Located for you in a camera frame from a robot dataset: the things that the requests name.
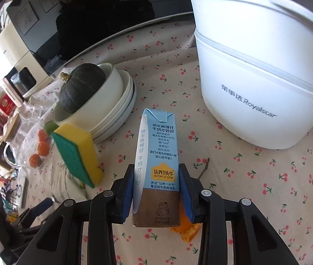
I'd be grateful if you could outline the yellow green sponge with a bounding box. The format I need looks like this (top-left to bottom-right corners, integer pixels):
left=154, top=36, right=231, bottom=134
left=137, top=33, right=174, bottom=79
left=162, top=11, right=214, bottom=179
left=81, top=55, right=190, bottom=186
left=51, top=124, right=104, bottom=189

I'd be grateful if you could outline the cherry print tablecloth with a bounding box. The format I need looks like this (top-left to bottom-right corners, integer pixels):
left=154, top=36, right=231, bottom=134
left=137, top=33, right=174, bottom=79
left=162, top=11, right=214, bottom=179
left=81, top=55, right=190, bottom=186
left=15, top=19, right=313, bottom=265

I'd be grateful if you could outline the dark green pumpkin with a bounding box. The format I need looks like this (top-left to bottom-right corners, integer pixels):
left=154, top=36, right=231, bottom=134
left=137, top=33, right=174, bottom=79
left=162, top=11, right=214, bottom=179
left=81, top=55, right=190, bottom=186
left=59, top=63, right=107, bottom=114

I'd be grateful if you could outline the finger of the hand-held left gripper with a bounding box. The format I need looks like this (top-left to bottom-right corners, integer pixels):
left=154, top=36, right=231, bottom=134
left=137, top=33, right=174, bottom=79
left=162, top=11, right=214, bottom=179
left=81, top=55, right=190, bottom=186
left=18, top=198, right=54, bottom=225

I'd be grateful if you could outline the white shallow bowl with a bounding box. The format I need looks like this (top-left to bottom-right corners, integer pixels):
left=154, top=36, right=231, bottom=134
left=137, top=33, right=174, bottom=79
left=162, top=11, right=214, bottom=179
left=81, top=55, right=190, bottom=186
left=89, top=69, right=134, bottom=138
left=91, top=80, right=137, bottom=144

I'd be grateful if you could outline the white electric cooking pot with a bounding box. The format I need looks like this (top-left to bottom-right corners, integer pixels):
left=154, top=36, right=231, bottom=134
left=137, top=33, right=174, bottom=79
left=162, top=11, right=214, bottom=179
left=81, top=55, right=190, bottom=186
left=183, top=0, right=313, bottom=150

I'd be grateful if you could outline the red box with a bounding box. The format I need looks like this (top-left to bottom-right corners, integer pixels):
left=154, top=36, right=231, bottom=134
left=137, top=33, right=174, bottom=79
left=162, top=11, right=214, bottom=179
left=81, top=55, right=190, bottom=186
left=0, top=93, right=17, bottom=116

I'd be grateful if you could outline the black glass door oven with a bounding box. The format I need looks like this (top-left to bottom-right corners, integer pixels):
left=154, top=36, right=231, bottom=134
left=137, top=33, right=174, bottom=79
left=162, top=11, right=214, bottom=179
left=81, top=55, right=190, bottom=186
left=0, top=0, right=240, bottom=80

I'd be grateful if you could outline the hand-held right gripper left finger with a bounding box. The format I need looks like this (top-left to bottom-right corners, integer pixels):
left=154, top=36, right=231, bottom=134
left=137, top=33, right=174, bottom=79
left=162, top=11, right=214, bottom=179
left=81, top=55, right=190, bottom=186
left=18, top=163, right=135, bottom=265

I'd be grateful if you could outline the small brown twig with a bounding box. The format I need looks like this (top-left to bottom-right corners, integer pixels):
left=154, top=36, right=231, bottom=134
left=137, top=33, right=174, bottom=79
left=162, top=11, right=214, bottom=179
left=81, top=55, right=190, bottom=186
left=193, top=159, right=211, bottom=178

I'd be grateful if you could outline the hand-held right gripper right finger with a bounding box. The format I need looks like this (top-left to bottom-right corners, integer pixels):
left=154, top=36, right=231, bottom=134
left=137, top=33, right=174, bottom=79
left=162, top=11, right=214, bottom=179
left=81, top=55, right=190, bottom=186
left=178, top=163, right=300, bottom=265

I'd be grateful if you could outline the orange peel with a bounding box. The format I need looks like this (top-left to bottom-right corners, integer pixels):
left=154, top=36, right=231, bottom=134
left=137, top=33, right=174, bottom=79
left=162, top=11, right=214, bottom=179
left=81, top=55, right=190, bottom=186
left=171, top=207, right=201, bottom=242

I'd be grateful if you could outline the blue milk carton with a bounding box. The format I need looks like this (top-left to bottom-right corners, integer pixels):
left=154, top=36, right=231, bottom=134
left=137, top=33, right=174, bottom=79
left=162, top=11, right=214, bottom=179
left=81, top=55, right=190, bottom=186
left=131, top=108, right=181, bottom=228

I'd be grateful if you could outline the white deep bowl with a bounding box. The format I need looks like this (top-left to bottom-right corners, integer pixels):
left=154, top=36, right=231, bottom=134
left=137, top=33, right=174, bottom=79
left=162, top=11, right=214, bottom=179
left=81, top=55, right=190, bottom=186
left=54, top=63, right=124, bottom=127

